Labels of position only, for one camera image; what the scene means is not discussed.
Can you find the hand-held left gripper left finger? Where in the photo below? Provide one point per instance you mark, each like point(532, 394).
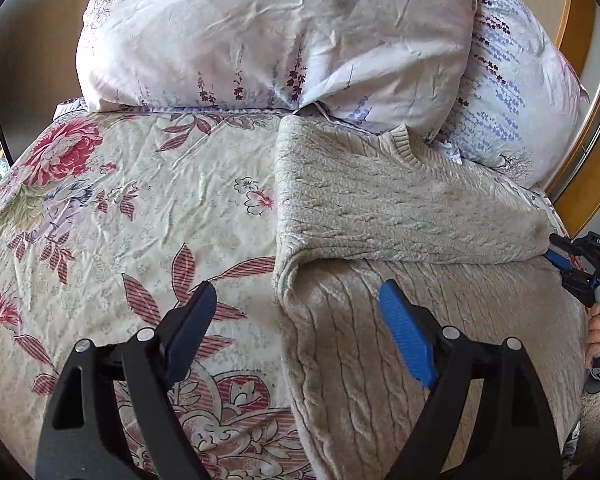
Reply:
point(191, 329)

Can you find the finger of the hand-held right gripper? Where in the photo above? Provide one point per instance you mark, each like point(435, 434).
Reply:
point(562, 246)
point(577, 287)

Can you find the blue flower print pillow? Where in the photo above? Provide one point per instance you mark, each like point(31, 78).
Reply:
point(510, 85)

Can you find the floral bed sheet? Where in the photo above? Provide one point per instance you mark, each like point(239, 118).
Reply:
point(130, 200)

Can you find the pink floral pillow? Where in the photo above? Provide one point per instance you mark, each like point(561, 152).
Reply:
point(255, 35)

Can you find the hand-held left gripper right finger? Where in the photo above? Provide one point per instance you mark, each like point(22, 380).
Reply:
point(405, 330)

